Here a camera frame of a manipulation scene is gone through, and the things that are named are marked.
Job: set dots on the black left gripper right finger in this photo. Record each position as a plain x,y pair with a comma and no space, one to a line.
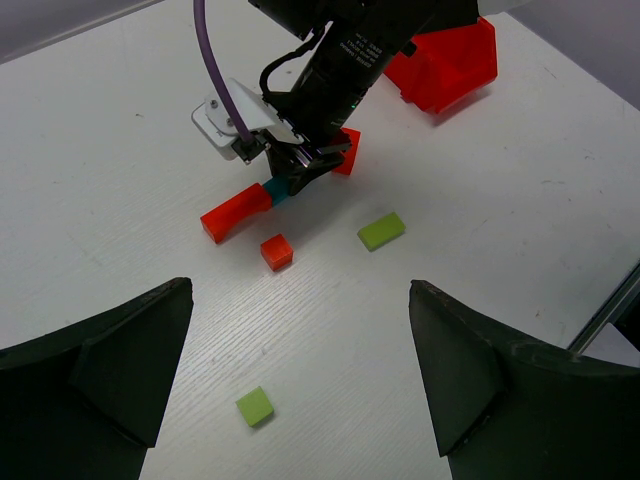
505,405

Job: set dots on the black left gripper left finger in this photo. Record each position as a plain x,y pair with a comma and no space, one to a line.
87,401

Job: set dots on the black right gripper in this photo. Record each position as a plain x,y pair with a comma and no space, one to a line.
350,52

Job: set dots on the teal long block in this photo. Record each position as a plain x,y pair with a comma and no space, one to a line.
278,189

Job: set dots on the red arch block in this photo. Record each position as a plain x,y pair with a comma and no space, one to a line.
220,221

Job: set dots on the red rectangular block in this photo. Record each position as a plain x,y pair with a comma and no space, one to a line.
349,156

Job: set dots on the small red cube block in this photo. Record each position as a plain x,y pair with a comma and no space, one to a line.
277,252

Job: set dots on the green flat rectangular block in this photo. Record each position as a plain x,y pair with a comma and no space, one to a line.
381,231

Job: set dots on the small green cube block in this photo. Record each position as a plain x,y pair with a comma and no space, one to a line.
255,407

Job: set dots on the red plastic bin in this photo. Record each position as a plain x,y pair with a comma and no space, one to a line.
446,66

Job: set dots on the aluminium table frame rail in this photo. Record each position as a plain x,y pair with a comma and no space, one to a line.
616,307

